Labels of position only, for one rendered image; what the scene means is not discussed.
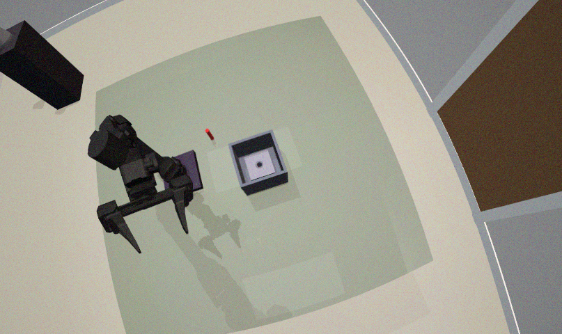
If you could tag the red peg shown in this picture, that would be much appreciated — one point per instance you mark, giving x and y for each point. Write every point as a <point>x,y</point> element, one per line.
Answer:
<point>209,134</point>

